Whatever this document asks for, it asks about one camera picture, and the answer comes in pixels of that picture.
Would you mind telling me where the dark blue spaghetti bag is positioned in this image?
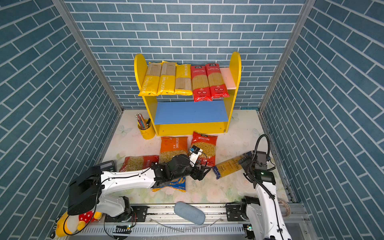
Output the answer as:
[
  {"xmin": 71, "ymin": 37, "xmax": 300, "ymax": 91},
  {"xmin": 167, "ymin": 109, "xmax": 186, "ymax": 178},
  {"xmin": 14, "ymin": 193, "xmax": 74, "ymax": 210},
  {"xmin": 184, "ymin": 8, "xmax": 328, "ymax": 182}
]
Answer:
[{"xmin": 212, "ymin": 151, "xmax": 253, "ymax": 180}]

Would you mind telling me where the red fusilli bag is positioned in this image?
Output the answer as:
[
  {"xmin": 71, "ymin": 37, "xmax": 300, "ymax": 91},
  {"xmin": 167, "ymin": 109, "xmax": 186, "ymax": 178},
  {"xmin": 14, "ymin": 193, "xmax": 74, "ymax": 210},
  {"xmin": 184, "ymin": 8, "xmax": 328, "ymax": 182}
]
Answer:
[
  {"xmin": 119, "ymin": 155, "xmax": 159, "ymax": 172},
  {"xmin": 191, "ymin": 132, "xmax": 218, "ymax": 167}
]

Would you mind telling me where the orange macaroni bag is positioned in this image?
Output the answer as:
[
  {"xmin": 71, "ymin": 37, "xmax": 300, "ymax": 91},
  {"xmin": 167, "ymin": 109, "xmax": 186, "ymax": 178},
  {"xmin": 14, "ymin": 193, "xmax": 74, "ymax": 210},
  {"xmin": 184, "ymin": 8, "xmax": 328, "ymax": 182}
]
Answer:
[{"xmin": 159, "ymin": 137, "xmax": 188, "ymax": 164}]

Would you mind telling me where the red spaghetti bag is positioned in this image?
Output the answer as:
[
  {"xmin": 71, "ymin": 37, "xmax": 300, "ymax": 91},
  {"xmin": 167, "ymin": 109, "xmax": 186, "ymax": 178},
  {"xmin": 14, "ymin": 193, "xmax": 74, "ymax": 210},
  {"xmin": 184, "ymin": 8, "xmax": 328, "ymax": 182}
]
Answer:
[
  {"xmin": 205, "ymin": 64, "xmax": 230, "ymax": 99},
  {"xmin": 191, "ymin": 66, "xmax": 212, "ymax": 102}
]

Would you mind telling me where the yellow spaghetti bag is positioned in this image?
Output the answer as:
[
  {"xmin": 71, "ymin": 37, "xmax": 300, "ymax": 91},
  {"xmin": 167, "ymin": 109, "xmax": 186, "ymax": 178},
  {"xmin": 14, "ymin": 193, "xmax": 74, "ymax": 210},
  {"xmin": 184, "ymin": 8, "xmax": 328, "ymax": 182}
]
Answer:
[
  {"xmin": 158, "ymin": 62, "xmax": 177, "ymax": 96},
  {"xmin": 139, "ymin": 63, "xmax": 162, "ymax": 97},
  {"xmin": 175, "ymin": 64, "xmax": 193, "ymax": 96}
]

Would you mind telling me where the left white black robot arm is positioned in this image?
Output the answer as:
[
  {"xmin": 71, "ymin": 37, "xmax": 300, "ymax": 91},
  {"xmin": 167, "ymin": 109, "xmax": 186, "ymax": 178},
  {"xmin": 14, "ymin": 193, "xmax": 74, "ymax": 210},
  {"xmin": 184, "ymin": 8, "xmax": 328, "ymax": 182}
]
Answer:
[{"xmin": 67, "ymin": 155, "xmax": 211, "ymax": 217}]

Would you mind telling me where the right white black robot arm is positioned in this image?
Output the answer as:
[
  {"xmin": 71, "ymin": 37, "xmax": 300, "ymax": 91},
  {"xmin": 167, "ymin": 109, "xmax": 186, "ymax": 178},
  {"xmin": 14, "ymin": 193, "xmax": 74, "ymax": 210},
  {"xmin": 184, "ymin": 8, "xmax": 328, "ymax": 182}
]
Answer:
[{"xmin": 239, "ymin": 134, "xmax": 292, "ymax": 240}]

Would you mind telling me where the yellow pink blue shelf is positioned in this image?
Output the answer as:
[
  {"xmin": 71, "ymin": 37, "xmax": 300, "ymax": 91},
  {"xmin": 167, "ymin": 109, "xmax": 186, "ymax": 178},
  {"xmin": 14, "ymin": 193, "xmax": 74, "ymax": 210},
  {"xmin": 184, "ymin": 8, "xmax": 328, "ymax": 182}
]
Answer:
[{"xmin": 142, "ymin": 52, "xmax": 242, "ymax": 137}]

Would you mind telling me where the blue macaroni bag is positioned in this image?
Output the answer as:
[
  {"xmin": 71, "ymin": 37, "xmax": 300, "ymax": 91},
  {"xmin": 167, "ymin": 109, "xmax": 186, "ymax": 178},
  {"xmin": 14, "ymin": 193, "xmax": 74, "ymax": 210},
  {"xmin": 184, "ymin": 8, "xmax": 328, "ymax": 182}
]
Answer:
[{"xmin": 152, "ymin": 177, "xmax": 186, "ymax": 193}]

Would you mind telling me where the grey blue pouch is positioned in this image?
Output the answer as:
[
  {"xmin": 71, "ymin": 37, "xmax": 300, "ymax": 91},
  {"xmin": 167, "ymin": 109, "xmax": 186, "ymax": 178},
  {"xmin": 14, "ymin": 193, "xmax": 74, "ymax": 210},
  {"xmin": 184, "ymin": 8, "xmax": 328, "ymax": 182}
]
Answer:
[{"xmin": 174, "ymin": 202, "xmax": 206, "ymax": 225}]

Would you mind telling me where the white tape roll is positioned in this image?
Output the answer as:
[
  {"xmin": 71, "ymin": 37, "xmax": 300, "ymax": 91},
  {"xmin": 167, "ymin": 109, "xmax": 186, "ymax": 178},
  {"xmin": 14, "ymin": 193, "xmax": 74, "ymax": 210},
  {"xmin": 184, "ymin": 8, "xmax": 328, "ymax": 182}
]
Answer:
[{"xmin": 278, "ymin": 198, "xmax": 292, "ymax": 218}]

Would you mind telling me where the yellow pencil cup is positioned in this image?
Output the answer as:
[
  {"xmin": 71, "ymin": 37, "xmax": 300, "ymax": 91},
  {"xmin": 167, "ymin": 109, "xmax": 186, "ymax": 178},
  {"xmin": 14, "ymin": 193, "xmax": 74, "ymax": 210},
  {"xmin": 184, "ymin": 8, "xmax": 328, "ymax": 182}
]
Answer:
[{"xmin": 138, "ymin": 119, "xmax": 156, "ymax": 140}]

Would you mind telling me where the coloured pencils bunch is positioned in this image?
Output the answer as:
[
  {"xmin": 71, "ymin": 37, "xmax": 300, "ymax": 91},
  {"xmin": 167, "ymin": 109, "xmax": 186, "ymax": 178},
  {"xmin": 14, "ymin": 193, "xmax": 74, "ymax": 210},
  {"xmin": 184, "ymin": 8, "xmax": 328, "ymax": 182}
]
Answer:
[{"xmin": 135, "ymin": 114, "xmax": 151, "ymax": 130}]

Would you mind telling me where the black calculator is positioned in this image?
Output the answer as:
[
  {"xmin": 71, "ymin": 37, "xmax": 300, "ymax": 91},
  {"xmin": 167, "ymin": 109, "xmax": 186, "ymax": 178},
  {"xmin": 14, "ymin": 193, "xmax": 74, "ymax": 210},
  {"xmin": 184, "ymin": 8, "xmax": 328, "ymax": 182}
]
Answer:
[{"xmin": 97, "ymin": 160, "xmax": 117, "ymax": 172}]

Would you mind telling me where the yellow plush toy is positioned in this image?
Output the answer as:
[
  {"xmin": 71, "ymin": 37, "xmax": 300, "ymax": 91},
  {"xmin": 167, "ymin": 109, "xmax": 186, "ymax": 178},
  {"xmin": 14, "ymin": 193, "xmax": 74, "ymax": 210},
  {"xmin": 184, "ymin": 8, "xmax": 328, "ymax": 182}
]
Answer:
[{"xmin": 50, "ymin": 211, "xmax": 102, "ymax": 240}]

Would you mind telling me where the aluminium rail base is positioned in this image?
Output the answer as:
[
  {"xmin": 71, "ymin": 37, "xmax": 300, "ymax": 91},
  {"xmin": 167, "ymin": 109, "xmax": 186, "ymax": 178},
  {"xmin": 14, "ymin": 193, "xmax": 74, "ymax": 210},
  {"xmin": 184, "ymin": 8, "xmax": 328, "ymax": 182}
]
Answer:
[{"xmin": 73, "ymin": 202, "xmax": 315, "ymax": 240}]

